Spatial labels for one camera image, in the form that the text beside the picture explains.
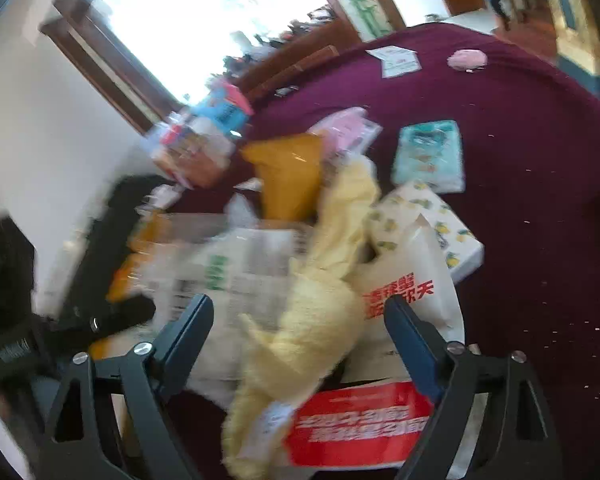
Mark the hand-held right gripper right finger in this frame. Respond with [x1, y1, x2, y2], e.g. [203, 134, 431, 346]
[384, 296, 563, 480]

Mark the maroon cloth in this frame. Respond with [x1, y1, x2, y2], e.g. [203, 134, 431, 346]
[165, 22, 600, 480]

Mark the clear snack jar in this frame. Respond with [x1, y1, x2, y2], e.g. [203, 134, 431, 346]
[150, 125, 236, 188]
[142, 110, 201, 161]

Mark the pink round pouch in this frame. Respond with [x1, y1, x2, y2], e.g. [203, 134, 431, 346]
[447, 49, 488, 71]

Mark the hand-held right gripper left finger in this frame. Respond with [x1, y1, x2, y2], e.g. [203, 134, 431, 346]
[40, 294, 215, 480]

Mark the blue snack bag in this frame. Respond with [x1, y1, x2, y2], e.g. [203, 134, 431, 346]
[190, 82, 253, 133]

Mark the bamboo print wall panel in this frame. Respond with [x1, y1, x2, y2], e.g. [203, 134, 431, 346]
[312, 0, 396, 41]

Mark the wooden cabinet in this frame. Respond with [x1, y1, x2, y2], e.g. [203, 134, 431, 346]
[230, 22, 361, 106]

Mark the white printed card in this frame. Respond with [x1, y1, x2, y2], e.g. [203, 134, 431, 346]
[366, 46, 422, 79]

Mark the clear packet with green label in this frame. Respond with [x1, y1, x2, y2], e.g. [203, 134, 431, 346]
[145, 212, 311, 396]

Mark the white and red plastic bag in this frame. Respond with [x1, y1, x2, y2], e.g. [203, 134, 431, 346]
[285, 215, 473, 476]

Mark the black suitcase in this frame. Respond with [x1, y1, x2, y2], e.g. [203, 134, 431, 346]
[62, 175, 181, 321]

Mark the lemon print tissue pack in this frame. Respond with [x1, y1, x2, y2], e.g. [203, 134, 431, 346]
[367, 180, 485, 283]

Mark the yellow mailer envelope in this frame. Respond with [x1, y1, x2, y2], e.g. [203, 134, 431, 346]
[240, 132, 331, 223]

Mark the teal tissue pack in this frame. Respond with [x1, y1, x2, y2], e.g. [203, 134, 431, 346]
[391, 120, 466, 193]

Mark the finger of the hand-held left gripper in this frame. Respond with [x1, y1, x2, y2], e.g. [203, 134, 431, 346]
[45, 300, 157, 346]

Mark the yellow fluffy towel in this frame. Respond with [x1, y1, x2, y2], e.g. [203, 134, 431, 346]
[222, 157, 381, 480]

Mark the pink packet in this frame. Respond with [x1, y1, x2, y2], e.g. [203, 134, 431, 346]
[310, 106, 383, 161]

